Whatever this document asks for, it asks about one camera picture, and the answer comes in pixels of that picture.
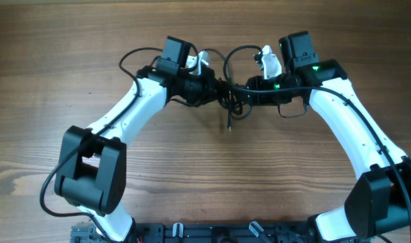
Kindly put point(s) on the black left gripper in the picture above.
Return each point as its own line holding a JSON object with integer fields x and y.
{"x": 209, "y": 92}

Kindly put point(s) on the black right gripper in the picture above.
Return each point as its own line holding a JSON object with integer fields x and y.
{"x": 258, "y": 95}

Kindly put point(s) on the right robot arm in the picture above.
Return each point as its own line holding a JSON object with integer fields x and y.
{"x": 380, "y": 200}

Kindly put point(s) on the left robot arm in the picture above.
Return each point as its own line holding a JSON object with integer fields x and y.
{"x": 92, "y": 168}

